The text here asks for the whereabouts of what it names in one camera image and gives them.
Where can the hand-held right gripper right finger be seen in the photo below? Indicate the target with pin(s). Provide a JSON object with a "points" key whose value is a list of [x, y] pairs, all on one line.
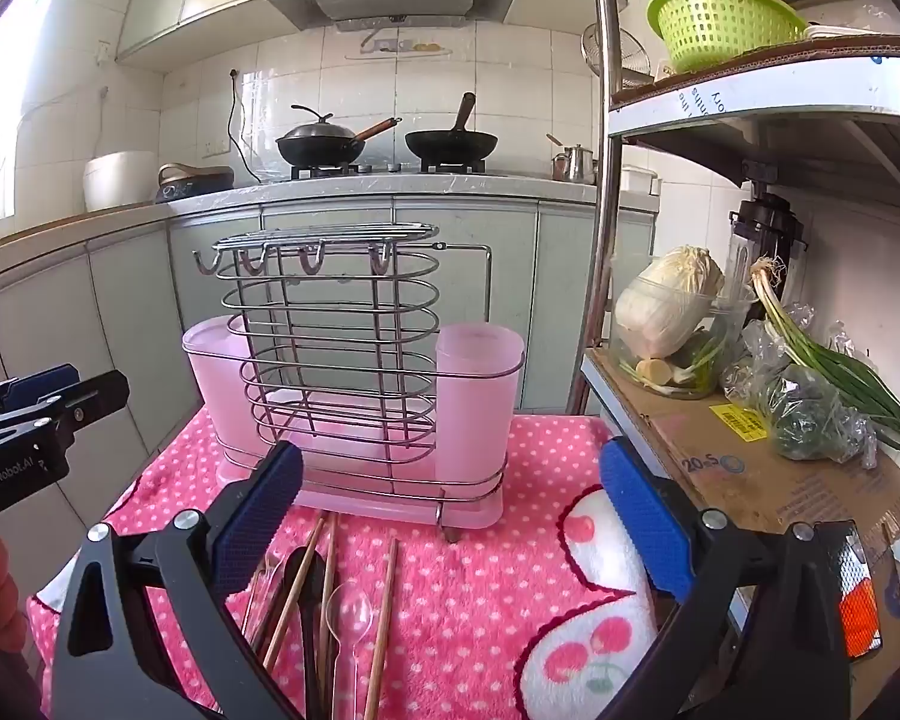
{"points": [[645, 517]]}

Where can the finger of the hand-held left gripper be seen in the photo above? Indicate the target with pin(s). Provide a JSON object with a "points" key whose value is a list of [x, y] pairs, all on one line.
{"points": [[94, 399], [41, 384]]}

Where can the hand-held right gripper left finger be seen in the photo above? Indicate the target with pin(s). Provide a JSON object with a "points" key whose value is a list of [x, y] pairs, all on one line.
{"points": [[259, 517]]}

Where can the clear plastic utensil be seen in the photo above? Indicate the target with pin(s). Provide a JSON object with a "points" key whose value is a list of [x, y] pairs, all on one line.
{"points": [[259, 592]]}

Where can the wooden chopstick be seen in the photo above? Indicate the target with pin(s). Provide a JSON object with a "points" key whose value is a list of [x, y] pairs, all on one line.
{"points": [[328, 600], [292, 591], [381, 630]]}

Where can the black plastic spoon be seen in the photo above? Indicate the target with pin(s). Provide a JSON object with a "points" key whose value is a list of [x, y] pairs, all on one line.
{"points": [[306, 585]]}

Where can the wide pink plastic cup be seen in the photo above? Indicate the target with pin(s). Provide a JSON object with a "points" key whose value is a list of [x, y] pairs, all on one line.
{"points": [[214, 390]]}

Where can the clear plastic spoon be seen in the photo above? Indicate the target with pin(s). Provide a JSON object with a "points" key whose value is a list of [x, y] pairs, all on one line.
{"points": [[349, 611]]}

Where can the pink plastic drip tray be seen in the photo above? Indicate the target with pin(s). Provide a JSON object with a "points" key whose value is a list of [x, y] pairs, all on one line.
{"points": [[390, 506]]}

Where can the cardboard sheet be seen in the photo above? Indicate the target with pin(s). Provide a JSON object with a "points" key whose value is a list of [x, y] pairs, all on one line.
{"points": [[720, 480]]}

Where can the ginger piece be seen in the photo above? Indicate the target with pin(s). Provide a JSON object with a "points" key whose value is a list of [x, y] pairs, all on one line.
{"points": [[654, 373]]}

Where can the glass bowl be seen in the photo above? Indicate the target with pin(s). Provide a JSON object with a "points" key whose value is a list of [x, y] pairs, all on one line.
{"points": [[724, 360]]}

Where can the plastic bag of greens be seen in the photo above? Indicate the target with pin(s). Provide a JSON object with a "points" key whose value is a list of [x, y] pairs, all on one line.
{"points": [[802, 412]]}

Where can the pink polka dot blanket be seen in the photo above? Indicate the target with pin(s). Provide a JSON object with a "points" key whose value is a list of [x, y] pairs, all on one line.
{"points": [[457, 600]]}

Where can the narrow pink plastic cup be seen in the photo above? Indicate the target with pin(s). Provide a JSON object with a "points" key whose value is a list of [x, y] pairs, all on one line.
{"points": [[480, 390]]}

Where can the napa cabbage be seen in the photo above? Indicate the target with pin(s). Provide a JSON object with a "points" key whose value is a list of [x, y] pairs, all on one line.
{"points": [[667, 300]]}

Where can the white rice cooker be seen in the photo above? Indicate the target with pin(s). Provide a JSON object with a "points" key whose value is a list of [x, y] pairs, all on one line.
{"points": [[120, 180]]}

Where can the black electric cooker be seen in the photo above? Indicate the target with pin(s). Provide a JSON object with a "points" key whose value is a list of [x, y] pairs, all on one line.
{"points": [[195, 184]]}

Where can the scallions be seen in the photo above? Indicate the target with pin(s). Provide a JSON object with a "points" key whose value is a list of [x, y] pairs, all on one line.
{"points": [[832, 367]]}

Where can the window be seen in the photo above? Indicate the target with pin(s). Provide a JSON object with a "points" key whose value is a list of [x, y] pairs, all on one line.
{"points": [[0, 127]]}

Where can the kitchen base cabinet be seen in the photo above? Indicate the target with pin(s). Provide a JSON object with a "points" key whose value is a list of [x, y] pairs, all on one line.
{"points": [[465, 277]]}

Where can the black blender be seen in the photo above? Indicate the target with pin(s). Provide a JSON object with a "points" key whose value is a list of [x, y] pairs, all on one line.
{"points": [[765, 225]]}

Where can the black wok with lid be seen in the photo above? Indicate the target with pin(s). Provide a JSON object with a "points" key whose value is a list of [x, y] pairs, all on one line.
{"points": [[319, 144]]}

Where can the metal shelf rack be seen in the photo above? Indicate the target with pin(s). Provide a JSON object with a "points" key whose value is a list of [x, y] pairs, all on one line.
{"points": [[611, 165]]}

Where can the steel kettle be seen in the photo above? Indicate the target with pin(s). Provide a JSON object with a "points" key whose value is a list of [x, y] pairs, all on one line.
{"points": [[577, 165]]}

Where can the gas stove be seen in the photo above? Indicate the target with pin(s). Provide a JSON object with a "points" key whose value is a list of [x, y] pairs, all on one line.
{"points": [[390, 168]]}

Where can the grey kitchen countertop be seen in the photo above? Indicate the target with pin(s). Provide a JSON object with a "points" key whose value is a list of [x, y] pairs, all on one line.
{"points": [[457, 184]]}

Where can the black open wok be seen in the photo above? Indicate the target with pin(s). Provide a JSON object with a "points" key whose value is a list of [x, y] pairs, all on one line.
{"points": [[450, 144]]}

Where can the green plastic basket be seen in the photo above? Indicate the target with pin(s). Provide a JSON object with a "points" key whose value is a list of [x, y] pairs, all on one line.
{"points": [[720, 30]]}

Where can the wall socket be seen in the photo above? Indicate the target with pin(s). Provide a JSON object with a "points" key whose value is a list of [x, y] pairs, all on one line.
{"points": [[216, 148]]}

